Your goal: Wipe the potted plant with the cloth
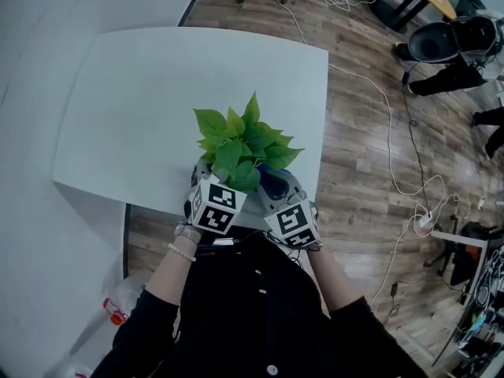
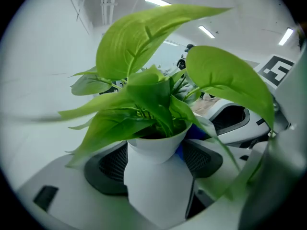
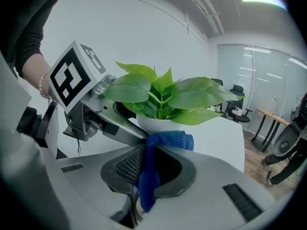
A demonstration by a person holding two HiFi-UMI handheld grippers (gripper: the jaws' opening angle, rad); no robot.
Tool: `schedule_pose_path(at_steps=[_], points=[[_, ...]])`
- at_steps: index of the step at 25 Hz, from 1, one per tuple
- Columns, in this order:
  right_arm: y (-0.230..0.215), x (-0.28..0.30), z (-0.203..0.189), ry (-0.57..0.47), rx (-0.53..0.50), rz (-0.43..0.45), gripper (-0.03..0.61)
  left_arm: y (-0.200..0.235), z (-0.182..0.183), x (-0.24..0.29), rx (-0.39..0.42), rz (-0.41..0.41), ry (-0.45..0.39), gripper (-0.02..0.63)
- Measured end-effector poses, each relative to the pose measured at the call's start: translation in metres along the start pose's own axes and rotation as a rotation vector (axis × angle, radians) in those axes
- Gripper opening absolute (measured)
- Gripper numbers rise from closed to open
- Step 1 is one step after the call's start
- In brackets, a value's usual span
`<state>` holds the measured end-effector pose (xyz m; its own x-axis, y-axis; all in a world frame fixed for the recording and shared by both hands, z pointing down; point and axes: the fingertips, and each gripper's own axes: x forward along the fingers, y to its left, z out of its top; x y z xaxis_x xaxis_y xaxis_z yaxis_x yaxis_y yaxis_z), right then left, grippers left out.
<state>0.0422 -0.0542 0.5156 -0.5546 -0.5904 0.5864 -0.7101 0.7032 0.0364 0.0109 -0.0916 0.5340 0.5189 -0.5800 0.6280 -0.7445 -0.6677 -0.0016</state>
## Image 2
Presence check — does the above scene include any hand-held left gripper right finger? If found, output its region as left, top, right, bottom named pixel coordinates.
left=184, top=139, right=267, bottom=225

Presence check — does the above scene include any white ceiling conduit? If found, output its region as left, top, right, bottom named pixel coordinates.
left=100, top=0, right=118, bottom=25

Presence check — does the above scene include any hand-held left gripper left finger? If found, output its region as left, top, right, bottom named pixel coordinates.
left=15, top=140, right=154, bottom=230

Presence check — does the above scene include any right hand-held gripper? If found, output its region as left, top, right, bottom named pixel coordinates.
left=206, top=53, right=297, bottom=145

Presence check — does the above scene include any ceiling light panel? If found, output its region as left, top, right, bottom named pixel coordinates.
left=278, top=27, right=295, bottom=46
left=144, top=0, right=172, bottom=7
left=198, top=25, right=215, bottom=39

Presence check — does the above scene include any green plant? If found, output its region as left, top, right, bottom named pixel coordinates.
left=58, top=3, right=276, bottom=228

